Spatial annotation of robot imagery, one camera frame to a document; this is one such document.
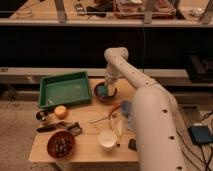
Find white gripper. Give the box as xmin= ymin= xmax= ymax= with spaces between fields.
xmin=105 ymin=65 xmax=119 ymax=96

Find purple bowl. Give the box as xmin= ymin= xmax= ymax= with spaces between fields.
xmin=94 ymin=82 xmax=117 ymax=102

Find teal green sponge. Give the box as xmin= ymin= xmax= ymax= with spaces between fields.
xmin=97 ymin=86 xmax=107 ymax=97

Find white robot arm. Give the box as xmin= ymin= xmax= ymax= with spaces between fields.
xmin=104 ymin=47 xmax=187 ymax=171

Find brown bowl with items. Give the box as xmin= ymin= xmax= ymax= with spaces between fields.
xmin=47 ymin=131 xmax=75 ymax=159

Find small blue cup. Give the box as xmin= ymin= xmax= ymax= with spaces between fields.
xmin=120 ymin=100 xmax=131 ymax=117

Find blue crumpled cloth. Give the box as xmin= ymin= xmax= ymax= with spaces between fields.
xmin=126 ymin=115 xmax=135 ymax=131

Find green plastic tray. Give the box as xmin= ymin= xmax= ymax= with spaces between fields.
xmin=38 ymin=71 xmax=92 ymax=109

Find white cup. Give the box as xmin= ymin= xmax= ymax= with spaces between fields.
xmin=98 ymin=130 xmax=117 ymax=150

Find black stapler tool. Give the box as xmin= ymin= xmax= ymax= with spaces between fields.
xmin=37 ymin=121 xmax=82 ymax=136

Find black smartphone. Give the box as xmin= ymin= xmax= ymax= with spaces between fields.
xmin=128 ymin=139 xmax=137 ymax=151

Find small metal cup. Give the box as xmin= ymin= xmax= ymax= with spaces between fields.
xmin=36 ymin=110 xmax=48 ymax=121

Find blue black device on floor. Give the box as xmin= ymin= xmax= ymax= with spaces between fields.
xmin=188 ymin=126 xmax=213 ymax=145

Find red handled tool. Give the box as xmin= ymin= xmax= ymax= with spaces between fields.
xmin=89 ymin=103 xmax=120 ymax=123

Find black floor cables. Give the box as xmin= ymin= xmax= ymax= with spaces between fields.
xmin=176 ymin=111 xmax=213 ymax=171

